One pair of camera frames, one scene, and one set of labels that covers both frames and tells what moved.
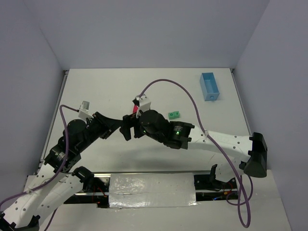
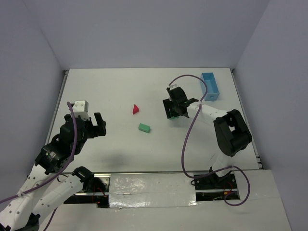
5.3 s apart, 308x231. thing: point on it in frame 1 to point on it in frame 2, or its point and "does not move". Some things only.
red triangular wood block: [135, 108] does not move
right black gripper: [134, 126] to [170, 109]
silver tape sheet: [154, 189] does not move
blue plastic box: [209, 86] does not move
